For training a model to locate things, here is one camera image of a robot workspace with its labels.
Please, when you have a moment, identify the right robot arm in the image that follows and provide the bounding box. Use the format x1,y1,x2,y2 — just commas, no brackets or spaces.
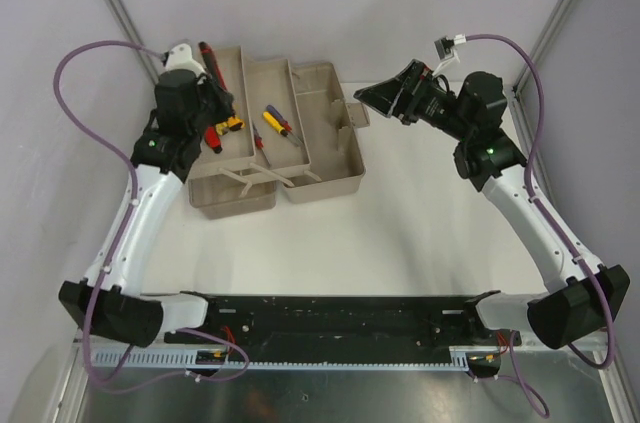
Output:
354,60,630,349

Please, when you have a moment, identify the yellow black box cutter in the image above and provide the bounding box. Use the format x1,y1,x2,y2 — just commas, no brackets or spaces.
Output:
216,124,229,136

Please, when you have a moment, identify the white cable duct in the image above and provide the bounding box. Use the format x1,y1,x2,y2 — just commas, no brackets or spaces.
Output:
124,348,501,373

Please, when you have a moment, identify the beige plastic tool box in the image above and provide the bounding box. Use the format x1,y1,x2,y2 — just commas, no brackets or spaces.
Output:
187,44,370,219

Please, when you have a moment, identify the large blue red screwdriver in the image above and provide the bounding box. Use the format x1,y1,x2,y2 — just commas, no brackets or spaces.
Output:
252,125,271,167

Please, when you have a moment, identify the red folding knife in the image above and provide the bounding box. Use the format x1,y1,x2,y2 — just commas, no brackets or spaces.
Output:
204,126,222,154

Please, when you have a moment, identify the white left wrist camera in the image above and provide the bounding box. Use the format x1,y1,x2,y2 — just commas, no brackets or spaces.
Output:
162,41,206,76

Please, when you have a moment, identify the left aluminium frame post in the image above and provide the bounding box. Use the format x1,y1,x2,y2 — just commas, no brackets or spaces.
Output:
73,0,159,79

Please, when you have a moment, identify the aluminium frame post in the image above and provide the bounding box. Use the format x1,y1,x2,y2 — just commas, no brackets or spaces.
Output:
73,0,159,79
511,0,612,99

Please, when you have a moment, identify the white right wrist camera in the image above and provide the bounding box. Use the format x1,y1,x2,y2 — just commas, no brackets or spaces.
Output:
433,34,467,76

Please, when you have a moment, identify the small blue red screwdriver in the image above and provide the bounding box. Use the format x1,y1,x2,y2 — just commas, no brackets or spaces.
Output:
265,105,303,148

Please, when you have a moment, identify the yellow utility knife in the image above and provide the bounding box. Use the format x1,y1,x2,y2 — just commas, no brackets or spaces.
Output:
226,116,245,132

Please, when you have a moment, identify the right aluminium frame post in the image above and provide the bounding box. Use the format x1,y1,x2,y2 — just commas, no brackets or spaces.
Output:
511,0,612,99

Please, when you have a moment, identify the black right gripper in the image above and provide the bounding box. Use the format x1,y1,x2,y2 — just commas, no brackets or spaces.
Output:
354,60,472,142

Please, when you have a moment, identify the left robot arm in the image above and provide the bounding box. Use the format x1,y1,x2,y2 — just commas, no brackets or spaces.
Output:
59,63,232,347

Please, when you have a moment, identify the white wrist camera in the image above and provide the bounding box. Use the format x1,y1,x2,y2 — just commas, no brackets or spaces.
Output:
433,34,467,76
162,41,206,76

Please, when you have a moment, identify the yellow handle screwdriver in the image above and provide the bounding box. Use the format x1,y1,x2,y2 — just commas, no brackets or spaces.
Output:
262,111,289,138

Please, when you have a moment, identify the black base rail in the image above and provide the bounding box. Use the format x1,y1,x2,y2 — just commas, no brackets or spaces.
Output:
164,290,524,367

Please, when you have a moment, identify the red black utility knife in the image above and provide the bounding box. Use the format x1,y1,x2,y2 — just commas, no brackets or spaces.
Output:
198,41,227,90

